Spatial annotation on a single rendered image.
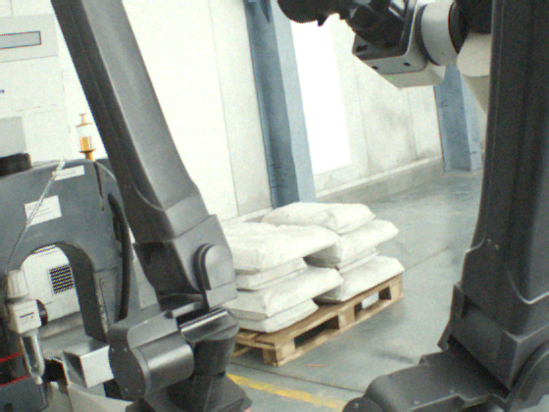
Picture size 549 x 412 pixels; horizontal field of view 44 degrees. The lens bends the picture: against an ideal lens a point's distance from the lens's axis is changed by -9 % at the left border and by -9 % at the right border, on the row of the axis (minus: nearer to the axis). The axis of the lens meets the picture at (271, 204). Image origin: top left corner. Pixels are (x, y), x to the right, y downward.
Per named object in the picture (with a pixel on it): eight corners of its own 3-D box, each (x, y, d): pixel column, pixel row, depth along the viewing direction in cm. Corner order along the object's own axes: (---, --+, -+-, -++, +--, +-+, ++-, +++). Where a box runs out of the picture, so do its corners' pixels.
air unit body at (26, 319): (63, 379, 90) (36, 268, 88) (32, 390, 87) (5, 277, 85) (47, 372, 93) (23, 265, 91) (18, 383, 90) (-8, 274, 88)
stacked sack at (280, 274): (313, 276, 393) (310, 251, 391) (253, 299, 367) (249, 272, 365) (239, 264, 444) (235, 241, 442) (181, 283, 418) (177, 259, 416)
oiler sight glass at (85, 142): (98, 147, 103) (95, 124, 102) (84, 150, 101) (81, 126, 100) (90, 148, 104) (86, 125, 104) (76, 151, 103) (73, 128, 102)
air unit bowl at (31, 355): (51, 374, 89) (40, 331, 88) (31, 382, 87) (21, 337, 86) (41, 369, 92) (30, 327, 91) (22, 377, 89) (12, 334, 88)
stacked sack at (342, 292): (409, 276, 450) (407, 252, 447) (343, 310, 403) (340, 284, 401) (356, 272, 480) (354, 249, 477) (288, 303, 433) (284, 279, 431)
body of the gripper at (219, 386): (134, 402, 72) (141, 352, 68) (205, 370, 79) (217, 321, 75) (174, 441, 68) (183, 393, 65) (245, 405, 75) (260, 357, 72)
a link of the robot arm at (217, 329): (254, 319, 68) (214, 285, 71) (199, 342, 63) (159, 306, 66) (239, 370, 71) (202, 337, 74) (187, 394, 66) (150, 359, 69)
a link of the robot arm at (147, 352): (228, 238, 66) (172, 242, 72) (127, 272, 58) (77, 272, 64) (258, 362, 67) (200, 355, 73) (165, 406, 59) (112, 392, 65)
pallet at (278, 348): (404, 296, 451) (401, 275, 449) (278, 366, 365) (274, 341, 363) (305, 286, 507) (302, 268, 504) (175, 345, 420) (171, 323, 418)
